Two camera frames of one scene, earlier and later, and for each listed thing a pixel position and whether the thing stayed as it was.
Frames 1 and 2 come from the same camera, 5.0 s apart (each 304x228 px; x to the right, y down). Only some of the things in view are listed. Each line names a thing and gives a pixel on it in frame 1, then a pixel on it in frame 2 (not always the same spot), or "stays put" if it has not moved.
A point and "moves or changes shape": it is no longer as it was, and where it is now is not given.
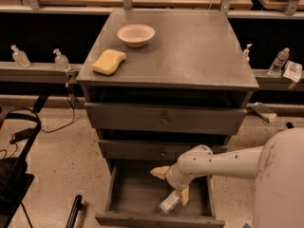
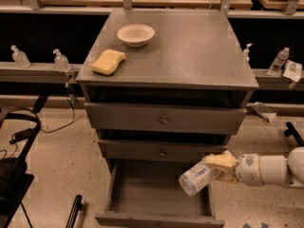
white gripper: x=175 y=179 to x=247 y=169
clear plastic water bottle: x=169 y=202 moves or changes shape
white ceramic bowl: x=136 y=35 stays put
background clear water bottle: x=276 y=66 stays put
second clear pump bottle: x=62 y=63 stays put
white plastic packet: x=293 y=70 stays put
